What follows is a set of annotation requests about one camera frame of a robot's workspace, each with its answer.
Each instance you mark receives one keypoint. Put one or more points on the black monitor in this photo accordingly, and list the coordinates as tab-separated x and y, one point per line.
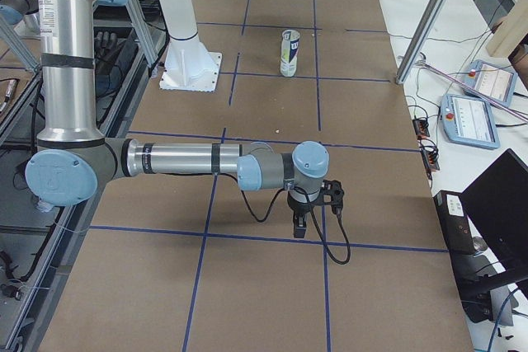
496	203

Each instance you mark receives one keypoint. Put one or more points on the black computer box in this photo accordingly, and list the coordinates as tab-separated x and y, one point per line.
454	223

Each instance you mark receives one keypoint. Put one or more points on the wooden beam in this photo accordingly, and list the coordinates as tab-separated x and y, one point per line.
510	33

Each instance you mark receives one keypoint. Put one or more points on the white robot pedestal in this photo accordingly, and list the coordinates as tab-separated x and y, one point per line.
188	65

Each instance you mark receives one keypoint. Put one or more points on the teach pendant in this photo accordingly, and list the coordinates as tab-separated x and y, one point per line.
492	80
469	121

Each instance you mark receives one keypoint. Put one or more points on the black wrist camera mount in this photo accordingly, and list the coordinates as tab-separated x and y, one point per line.
332	195

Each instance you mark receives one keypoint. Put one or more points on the far teach pendant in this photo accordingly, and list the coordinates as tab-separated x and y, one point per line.
492	80

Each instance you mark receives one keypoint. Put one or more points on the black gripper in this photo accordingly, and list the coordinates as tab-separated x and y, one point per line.
299	206

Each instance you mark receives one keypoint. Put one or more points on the tennis ball can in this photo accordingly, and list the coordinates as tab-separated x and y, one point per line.
288	55

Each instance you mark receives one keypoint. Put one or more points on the aluminium frame post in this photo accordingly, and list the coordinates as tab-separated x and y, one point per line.
419	38

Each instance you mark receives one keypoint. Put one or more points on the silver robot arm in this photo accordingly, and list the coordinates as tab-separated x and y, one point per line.
74	159

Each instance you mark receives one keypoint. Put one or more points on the orange connector board far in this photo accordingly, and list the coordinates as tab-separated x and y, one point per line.
421	127

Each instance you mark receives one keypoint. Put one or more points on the orange connector board near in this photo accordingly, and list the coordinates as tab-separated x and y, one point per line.
430	159

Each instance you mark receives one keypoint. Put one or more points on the near teach pendant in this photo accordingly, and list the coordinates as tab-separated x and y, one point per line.
469	121

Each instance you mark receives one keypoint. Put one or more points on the orange connector board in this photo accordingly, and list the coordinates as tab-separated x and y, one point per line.
430	159
421	127

